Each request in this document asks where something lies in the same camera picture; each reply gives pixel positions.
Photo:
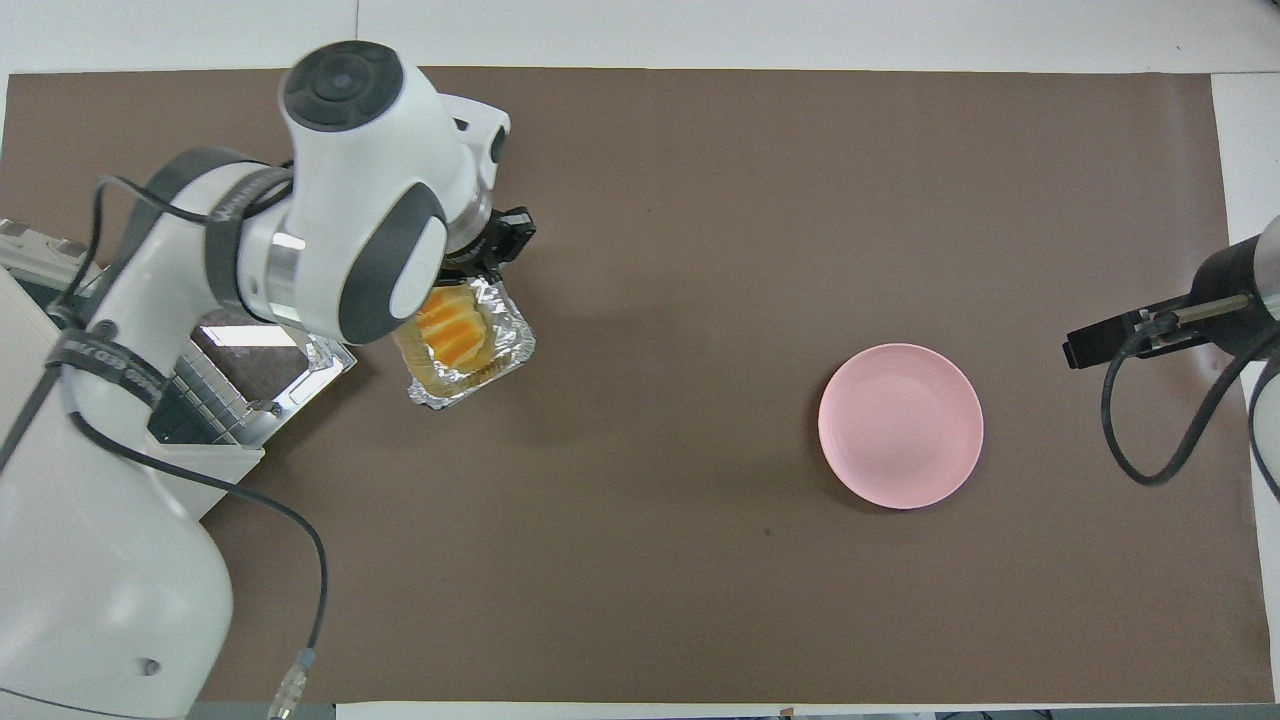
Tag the aluminium foil tray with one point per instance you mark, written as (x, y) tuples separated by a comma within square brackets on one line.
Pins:
[(505, 345)]

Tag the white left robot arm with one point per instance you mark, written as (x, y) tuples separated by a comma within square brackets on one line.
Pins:
[(330, 180)]

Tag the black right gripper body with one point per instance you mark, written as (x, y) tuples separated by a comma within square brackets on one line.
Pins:
[(1190, 322)]

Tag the pink round plate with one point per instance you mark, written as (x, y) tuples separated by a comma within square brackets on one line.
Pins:
[(900, 425)]

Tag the cream toaster oven body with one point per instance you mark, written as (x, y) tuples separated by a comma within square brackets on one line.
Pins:
[(225, 475)]

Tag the glass oven door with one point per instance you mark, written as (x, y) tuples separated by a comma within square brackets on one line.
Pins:
[(300, 375)]

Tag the metal oven rack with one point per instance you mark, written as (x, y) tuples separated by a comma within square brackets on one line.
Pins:
[(200, 405)]

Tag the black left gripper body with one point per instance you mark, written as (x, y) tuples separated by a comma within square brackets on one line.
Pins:
[(512, 235)]

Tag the brown table mat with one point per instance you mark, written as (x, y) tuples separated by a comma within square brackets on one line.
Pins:
[(650, 550)]

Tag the orange striped bread loaf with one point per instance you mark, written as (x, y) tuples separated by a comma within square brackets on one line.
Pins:
[(455, 330)]

